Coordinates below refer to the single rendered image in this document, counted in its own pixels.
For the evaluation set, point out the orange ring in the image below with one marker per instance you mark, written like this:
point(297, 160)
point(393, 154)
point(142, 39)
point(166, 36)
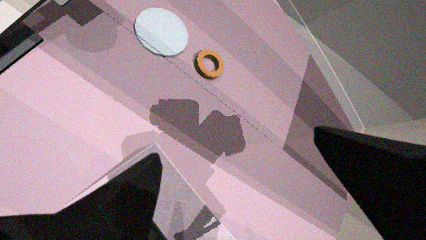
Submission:
point(204, 72)

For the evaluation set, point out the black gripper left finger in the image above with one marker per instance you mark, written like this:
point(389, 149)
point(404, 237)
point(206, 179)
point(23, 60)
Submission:
point(122, 209)

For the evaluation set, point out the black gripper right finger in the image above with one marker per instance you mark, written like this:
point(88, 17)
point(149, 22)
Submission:
point(386, 178)

